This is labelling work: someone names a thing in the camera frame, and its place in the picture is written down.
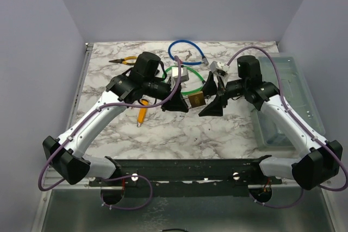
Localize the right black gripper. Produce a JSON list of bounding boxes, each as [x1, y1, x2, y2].
[[195, 72, 248, 117]]

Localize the brass padlock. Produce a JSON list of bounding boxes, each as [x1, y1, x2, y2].
[[184, 91, 206, 109]]

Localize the green cable lock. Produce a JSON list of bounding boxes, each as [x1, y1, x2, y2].
[[161, 65, 207, 97]]

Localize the blue cable lock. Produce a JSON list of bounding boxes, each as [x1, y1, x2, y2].
[[167, 39, 209, 66]]

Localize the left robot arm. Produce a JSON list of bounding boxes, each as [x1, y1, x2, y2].
[[42, 52, 188, 186]]

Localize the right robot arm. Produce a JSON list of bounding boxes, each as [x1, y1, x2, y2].
[[199, 55, 343, 190]]

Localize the orange utility knife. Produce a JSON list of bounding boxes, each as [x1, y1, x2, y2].
[[137, 98, 149, 127]]

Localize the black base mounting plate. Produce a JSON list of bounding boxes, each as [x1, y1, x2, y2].
[[55, 157, 316, 197]]

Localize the clear plastic bin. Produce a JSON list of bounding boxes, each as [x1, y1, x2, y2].
[[248, 53, 326, 151]]

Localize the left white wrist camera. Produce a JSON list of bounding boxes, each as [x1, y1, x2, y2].
[[170, 66, 189, 85]]

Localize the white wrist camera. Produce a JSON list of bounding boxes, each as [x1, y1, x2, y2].
[[209, 61, 230, 85], [170, 66, 189, 85]]

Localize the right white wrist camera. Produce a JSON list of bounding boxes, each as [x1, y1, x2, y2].
[[209, 61, 230, 85]]

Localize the yellow handled pliers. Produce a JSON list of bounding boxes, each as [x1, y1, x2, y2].
[[109, 56, 137, 66]]

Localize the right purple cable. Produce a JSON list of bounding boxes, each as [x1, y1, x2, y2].
[[227, 46, 348, 208]]

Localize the aluminium rail frame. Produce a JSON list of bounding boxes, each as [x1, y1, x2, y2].
[[42, 42, 331, 189]]

